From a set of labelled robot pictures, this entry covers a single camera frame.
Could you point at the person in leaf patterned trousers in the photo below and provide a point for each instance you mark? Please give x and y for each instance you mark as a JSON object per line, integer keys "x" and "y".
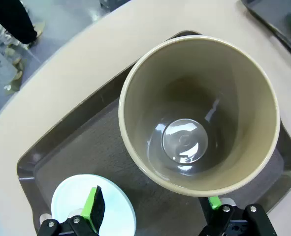
{"x": 2, "y": 54}

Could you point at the tan plastic cup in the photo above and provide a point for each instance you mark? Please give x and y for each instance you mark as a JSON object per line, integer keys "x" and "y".
{"x": 234, "y": 73}

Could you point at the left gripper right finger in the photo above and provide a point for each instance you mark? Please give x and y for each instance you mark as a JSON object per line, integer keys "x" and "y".
{"x": 248, "y": 221}

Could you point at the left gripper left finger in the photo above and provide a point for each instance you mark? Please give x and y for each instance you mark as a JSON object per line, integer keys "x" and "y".
{"x": 96, "y": 209}

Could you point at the light blue bowl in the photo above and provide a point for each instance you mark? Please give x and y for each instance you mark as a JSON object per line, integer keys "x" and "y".
{"x": 69, "y": 196}

